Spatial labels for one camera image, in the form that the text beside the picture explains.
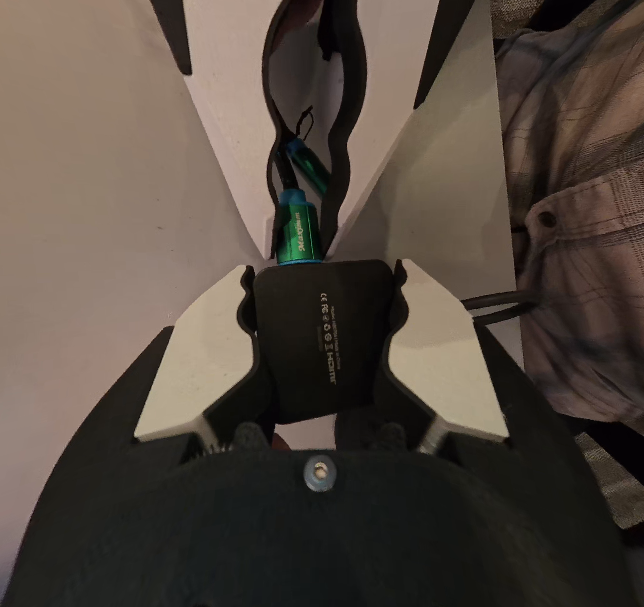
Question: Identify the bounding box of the black hdmi hub box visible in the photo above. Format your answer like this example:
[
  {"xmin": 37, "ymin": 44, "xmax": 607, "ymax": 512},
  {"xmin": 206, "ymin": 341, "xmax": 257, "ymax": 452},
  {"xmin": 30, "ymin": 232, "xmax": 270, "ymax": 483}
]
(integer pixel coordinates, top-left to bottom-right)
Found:
[{"xmin": 253, "ymin": 260, "xmax": 539, "ymax": 425}]

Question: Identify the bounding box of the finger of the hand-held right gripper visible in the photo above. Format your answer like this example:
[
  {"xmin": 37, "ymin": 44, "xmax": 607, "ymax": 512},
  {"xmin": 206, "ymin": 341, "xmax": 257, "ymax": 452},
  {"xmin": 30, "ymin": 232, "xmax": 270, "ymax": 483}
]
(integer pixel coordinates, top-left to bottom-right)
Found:
[
  {"xmin": 176, "ymin": 0, "xmax": 293, "ymax": 260},
  {"xmin": 321, "ymin": 0, "xmax": 449, "ymax": 259}
]

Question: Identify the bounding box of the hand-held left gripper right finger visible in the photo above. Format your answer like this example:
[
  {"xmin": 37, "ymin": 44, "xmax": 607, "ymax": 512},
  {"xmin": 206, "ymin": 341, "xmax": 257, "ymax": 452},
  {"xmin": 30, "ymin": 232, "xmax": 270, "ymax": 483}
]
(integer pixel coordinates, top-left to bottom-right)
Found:
[{"xmin": 371, "ymin": 259, "xmax": 511, "ymax": 454}]

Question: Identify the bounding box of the person's right hand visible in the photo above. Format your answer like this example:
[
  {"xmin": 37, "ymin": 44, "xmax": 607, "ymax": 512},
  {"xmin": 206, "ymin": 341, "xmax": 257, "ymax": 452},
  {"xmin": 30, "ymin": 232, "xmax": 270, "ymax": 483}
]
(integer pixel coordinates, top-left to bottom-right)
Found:
[{"xmin": 274, "ymin": 0, "xmax": 325, "ymax": 71}]

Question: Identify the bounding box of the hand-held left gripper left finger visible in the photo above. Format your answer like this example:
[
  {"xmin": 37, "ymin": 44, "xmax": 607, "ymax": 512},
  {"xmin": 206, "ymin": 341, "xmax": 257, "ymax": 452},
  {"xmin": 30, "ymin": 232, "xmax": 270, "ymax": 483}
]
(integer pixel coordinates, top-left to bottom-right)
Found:
[{"xmin": 133, "ymin": 264, "xmax": 276, "ymax": 449}]

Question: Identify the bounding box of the black cable with green plugs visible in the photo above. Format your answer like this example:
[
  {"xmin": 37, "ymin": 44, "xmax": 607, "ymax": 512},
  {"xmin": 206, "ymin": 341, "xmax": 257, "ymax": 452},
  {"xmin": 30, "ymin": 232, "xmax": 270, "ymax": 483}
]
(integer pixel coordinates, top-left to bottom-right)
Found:
[{"xmin": 271, "ymin": 106, "xmax": 334, "ymax": 268}]

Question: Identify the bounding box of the person's right forearm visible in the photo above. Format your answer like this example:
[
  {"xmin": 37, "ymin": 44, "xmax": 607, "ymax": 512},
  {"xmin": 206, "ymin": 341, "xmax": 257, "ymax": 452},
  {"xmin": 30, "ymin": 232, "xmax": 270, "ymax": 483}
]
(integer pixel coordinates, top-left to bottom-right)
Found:
[{"xmin": 493, "ymin": 0, "xmax": 644, "ymax": 225}]

